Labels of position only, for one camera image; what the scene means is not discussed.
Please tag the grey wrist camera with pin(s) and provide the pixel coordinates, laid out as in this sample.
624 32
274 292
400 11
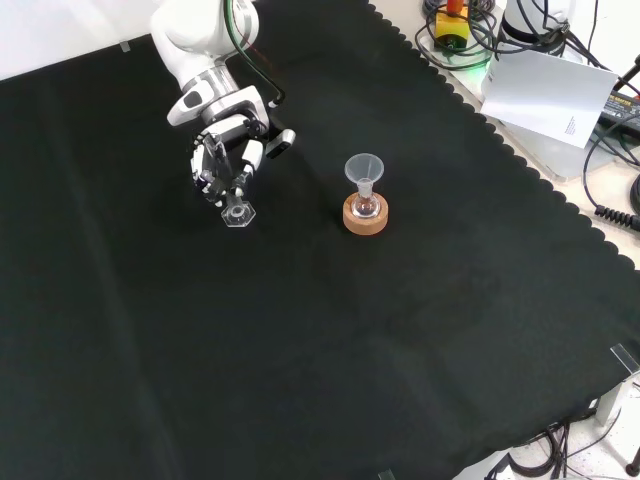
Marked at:
281 142

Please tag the clear plastic funnel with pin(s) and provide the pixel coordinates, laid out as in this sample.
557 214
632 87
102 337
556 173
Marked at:
364 169

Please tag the round-bottom glass flask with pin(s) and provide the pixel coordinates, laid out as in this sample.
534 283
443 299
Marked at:
365 206

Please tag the yellow stop button box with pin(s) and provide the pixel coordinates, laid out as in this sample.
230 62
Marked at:
452 32

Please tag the black cloth bench cover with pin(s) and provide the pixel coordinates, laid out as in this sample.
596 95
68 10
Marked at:
300 325

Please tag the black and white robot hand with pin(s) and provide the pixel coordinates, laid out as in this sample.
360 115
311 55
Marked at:
212 170

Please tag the black power adapter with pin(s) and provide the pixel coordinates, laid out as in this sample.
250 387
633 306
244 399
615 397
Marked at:
622 107

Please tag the white paper board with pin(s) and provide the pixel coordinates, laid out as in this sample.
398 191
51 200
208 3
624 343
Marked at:
545 97

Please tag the pale grey base plate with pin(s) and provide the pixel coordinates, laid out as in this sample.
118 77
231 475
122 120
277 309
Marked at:
550 152

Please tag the white metal bracket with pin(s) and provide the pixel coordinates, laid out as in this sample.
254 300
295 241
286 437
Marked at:
617 400

